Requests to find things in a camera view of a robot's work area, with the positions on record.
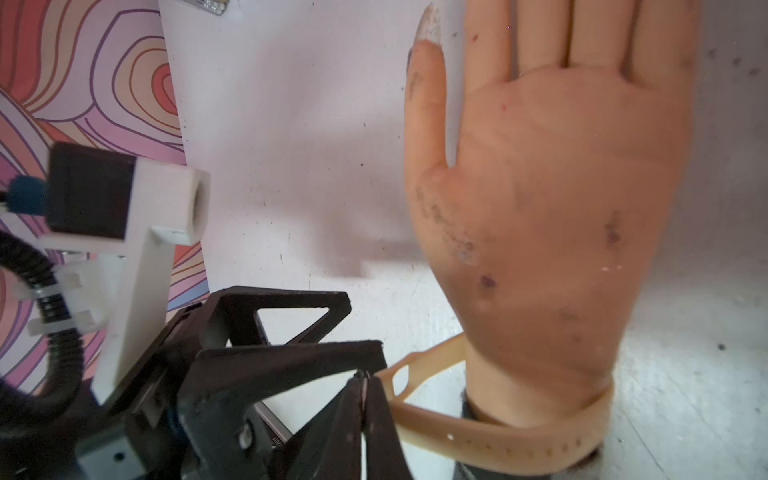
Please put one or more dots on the mannequin hand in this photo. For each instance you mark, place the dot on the mannequin hand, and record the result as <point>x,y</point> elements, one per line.
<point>574,135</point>

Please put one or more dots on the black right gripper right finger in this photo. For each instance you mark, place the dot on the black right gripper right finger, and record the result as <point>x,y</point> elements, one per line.
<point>384,455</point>

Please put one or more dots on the beige wrist watch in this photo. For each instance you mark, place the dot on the beige wrist watch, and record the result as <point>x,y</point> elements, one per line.
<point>535,451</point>

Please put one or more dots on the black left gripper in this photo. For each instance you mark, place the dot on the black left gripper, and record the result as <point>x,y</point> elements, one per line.
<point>186,414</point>

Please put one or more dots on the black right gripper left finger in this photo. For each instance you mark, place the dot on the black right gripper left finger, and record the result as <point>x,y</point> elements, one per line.
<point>329,445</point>

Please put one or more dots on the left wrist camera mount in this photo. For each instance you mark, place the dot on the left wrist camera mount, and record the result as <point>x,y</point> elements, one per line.
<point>129,213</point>

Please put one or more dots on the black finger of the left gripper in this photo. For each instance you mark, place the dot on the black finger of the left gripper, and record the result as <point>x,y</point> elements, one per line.
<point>288,318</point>

